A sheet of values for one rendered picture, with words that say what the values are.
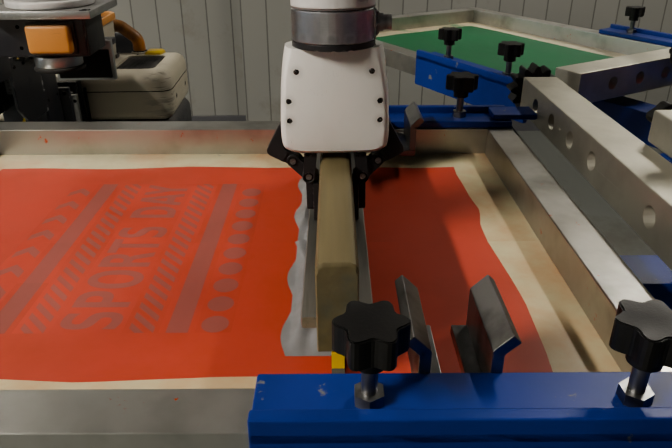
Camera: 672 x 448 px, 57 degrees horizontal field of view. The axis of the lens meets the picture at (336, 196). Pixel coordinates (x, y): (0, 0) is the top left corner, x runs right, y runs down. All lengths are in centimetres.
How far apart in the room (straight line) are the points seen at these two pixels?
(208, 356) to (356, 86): 26
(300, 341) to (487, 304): 16
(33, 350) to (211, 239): 21
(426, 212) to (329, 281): 31
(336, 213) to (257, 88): 321
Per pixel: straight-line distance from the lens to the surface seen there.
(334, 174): 55
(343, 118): 56
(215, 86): 380
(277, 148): 59
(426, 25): 187
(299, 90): 56
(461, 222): 70
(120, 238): 69
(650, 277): 73
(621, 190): 67
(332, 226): 46
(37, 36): 102
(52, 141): 95
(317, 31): 53
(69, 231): 72
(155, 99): 158
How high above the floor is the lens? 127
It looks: 25 degrees down
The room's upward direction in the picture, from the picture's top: straight up
